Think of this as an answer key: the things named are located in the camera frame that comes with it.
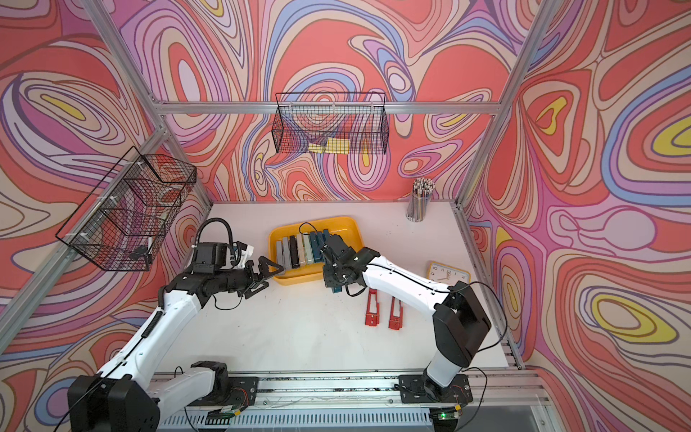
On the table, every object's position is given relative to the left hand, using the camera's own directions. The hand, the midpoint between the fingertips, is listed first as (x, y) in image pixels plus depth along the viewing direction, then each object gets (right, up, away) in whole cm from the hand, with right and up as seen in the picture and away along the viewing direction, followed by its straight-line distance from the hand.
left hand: (277, 277), depth 77 cm
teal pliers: (+9, +3, +21) cm, 23 cm away
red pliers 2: (+36, -17, +9) cm, 41 cm away
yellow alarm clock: (+56, -2, +17) cm, 58 cm away
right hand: (+16, -3, +6) cm, 18 cm away
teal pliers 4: (+17, -4, +3) cm, 18 cm away
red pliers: (+29, -16, +9) cm, 34 cm away
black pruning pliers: (0, +5, +22) cm, 23 cm away
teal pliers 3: (+12, +12, +29) cm, 34 cm away
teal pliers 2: (+10, +9, +26) cm, 29 cm away
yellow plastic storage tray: (+21, +15, +30) cm, 39 cm away
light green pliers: (+5, +7, +24) cm, 25 cm away
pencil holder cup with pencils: (+49, +26, +27) cm, 61 cm away
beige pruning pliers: (+3, +6, +23) cm, 24 cm away
